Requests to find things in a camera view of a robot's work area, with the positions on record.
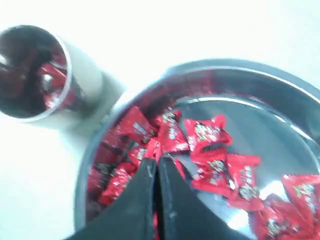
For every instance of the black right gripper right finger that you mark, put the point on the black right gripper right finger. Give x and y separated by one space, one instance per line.
181 215

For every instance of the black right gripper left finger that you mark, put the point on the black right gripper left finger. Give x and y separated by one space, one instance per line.
130 217

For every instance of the red candy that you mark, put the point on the red candy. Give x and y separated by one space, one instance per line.
170 134
205 133
245 194
52 82
303 190
154 150

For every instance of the round steel plate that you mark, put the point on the round steel plate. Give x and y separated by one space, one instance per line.
214 150

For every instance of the steel cup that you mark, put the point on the steel cup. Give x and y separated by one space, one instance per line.
87 97

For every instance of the red wrapped candy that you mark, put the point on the red wrapped candy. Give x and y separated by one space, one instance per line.
303 190
245 194
170 134
205 133

